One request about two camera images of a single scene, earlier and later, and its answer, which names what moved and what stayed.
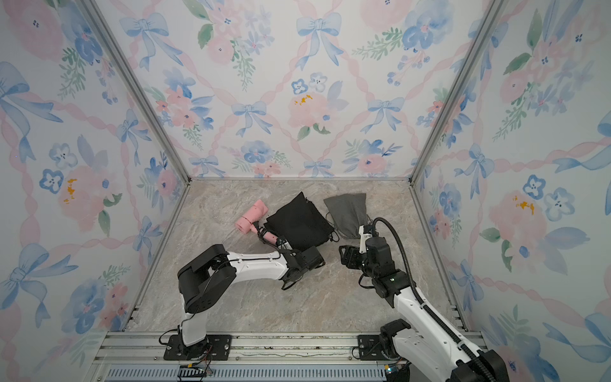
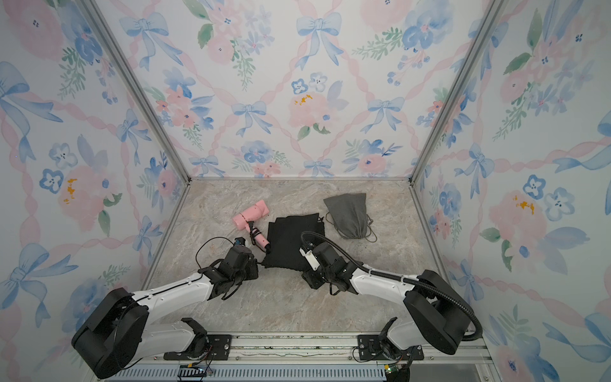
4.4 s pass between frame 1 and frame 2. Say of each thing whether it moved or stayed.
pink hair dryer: moved
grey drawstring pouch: stayed
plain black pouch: moved
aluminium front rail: stayed
